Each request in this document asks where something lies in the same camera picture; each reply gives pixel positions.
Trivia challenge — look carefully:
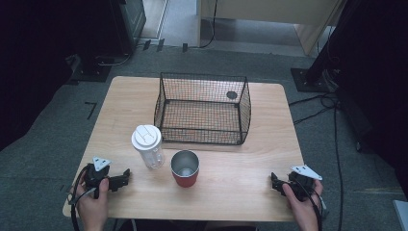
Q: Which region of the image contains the pale blue box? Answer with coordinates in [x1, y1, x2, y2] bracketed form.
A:
[393, 199, 408, 231]

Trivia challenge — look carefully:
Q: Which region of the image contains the black wire mesh basket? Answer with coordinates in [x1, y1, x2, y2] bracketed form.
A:
[153, 71, 252, 146]

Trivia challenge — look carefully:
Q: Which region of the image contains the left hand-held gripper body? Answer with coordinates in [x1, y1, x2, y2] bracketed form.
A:
[84, 156, 113, 200]

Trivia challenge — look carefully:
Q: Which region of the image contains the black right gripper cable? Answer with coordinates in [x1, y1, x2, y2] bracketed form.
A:
[296, 179, 329, 231]

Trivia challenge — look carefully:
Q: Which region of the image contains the person's left hand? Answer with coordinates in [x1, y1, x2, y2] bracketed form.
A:
[76, 174, 111, 223]

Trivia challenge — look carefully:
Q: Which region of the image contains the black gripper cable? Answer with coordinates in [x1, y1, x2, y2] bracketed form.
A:
[68, 164, 98, 231]
[296, 179, 329, 231]

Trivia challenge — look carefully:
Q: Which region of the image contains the person's right hand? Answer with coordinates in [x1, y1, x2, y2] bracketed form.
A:
[282, 178, 325, 225]

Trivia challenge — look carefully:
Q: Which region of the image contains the light wooden cabinet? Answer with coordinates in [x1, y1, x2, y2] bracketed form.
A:
[195, 0, 349, 57]

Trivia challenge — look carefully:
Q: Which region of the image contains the black floor plate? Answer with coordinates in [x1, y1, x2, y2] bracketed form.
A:
[65, 54, 114, 85]

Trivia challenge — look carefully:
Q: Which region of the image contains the long black floor cable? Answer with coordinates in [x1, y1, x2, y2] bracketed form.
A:
[332, 104, 345, 231]

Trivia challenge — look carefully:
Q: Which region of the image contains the clear bottle with white lid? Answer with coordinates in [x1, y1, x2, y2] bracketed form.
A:
[131, 124, 166, 170]

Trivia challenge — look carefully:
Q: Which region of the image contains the red metal cup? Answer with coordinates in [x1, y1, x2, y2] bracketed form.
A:
[169, 149, 200, 189]

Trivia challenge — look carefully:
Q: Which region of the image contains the black cable by cabinet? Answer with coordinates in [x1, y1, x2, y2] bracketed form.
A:
[197, 0, 219, 50]

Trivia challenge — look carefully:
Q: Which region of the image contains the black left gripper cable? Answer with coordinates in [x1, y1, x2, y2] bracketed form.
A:
[68, 164, 98, 231]

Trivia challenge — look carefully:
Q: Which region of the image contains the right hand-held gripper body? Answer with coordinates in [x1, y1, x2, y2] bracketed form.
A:
[287, 165, 323, 202]

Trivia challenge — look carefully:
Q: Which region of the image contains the black stand with base plate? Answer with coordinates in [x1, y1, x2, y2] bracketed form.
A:
[290, 0, 357, 94]

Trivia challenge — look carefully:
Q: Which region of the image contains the looped black floor cable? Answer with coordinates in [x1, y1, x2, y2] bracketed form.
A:
[288, 91, 340, 126]

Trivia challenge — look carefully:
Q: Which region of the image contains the dark equipment cabinet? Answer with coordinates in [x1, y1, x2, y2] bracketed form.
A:
[80, 0, 147, 62]

